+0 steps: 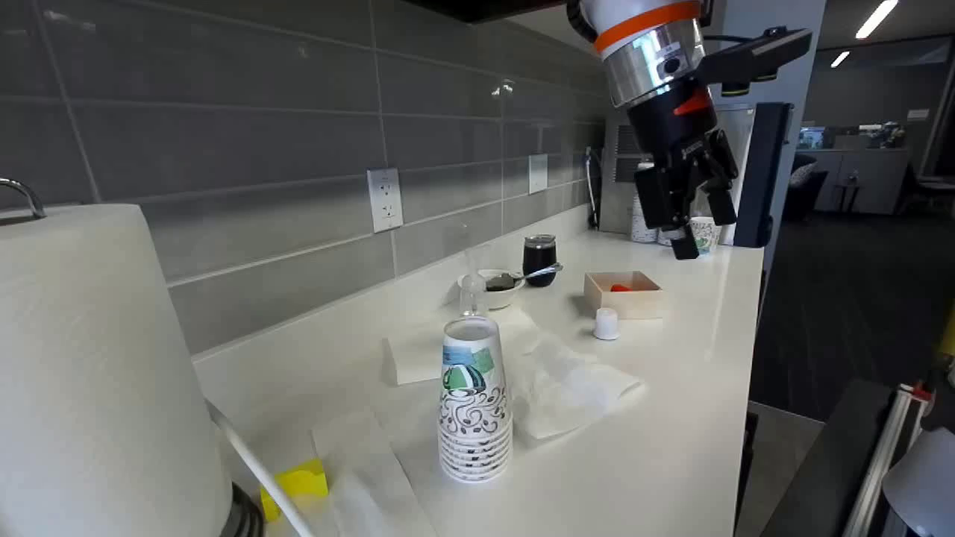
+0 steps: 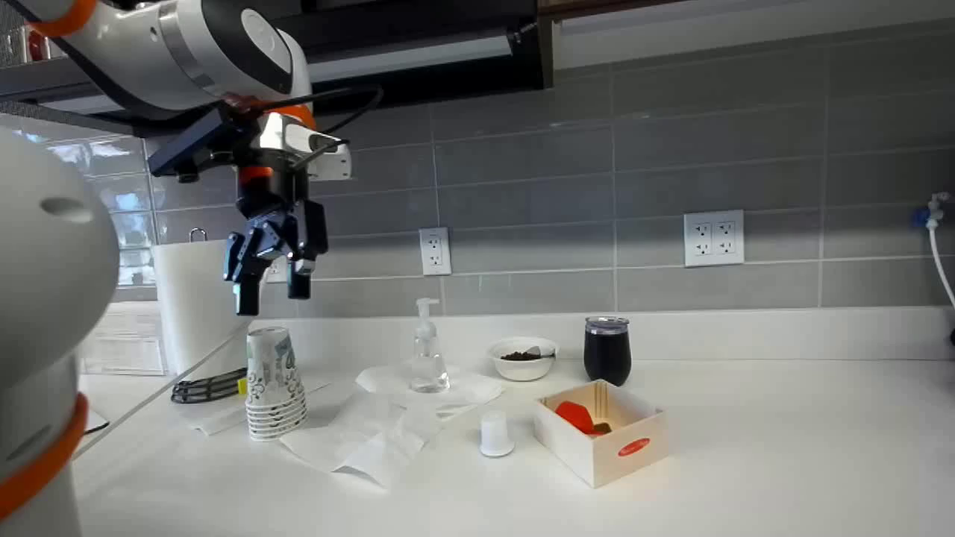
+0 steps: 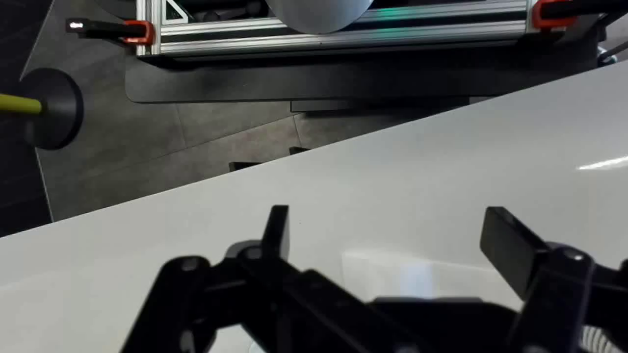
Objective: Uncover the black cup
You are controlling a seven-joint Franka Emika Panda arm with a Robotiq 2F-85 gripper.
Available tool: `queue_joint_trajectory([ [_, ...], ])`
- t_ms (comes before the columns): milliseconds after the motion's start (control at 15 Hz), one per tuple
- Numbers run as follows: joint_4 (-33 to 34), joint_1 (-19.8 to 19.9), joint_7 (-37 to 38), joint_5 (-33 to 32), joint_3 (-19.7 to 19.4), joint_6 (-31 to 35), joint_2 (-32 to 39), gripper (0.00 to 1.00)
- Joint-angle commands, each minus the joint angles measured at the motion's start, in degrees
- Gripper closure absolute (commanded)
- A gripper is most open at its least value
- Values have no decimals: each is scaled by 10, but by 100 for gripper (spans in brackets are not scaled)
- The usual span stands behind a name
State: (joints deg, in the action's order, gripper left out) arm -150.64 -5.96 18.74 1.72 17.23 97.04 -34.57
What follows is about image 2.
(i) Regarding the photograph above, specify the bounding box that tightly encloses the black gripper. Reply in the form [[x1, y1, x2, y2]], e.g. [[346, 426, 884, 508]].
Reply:
[[221, 177, 330, 318]]

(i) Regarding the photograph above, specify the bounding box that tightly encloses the clear plastic cup lid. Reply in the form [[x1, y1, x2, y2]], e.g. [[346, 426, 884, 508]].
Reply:
[[581, 312, 634, 336]]

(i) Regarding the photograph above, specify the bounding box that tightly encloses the patterned paper cup stack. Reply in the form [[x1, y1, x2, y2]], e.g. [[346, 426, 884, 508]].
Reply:
[[240, 323, 311, 444]]

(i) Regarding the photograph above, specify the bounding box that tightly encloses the small white cup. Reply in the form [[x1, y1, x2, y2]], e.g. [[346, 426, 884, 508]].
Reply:
[[478, 408, 519, 462]]

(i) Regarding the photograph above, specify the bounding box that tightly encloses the black cup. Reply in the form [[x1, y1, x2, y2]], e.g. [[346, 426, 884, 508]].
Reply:
[[581, 315, 634, 390]]

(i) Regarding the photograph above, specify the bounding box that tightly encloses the white paper towel roll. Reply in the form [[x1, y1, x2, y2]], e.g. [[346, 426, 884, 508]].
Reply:
[[148, 236, 254, 383]]

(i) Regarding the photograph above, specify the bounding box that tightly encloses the clear pump soap bottle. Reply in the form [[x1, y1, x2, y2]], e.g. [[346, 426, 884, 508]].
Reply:
[[402, 296, 454, 396]]

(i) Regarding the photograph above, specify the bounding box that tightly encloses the crumpled clear plastic wrap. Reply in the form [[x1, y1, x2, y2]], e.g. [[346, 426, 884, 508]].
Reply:
[[276, 390, 440, 491]]

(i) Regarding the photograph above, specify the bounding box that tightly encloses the under-cabinet light strip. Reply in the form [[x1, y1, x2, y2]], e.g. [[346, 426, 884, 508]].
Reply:
[[305, 29, 517, 86]]

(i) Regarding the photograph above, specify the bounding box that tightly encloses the dark food in bowl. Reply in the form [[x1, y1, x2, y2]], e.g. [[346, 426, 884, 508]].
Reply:
[[499, 342, 557, 363]]

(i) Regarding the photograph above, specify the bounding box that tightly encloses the white bowl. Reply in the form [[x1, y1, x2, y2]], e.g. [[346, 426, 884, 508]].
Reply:
[[490, 335, 560, 386]]

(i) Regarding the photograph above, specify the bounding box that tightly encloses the dark overhead cabinet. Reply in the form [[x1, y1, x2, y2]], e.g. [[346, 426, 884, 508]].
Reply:
[[223, 0, 557, 110]]

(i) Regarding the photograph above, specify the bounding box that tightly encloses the orange item in box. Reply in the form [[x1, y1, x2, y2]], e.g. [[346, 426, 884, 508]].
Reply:
[[551, 396, 615, 438]]

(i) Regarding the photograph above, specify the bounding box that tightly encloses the light wooden box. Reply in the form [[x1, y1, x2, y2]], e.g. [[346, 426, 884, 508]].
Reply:
[[530, 380, 669, 491]]

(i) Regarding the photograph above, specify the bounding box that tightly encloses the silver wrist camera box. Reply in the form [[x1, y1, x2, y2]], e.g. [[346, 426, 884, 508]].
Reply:
[[251, 107, 355, 186]]

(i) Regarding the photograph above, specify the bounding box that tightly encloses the white single wall outlet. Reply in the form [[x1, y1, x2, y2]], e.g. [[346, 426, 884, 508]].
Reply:
[[414, 224, 454, 281]]

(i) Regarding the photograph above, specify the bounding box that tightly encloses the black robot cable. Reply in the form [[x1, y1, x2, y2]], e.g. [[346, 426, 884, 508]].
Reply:
[[293, 84, 387, 136]]

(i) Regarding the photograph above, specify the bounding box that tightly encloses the white double wall outlet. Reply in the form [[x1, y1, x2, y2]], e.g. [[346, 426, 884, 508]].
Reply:
[[679, 207, 748, 271]]

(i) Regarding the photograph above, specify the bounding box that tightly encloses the white cable with blue connector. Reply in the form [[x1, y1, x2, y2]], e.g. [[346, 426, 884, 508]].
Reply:
[[906, 190, 955, 347]]

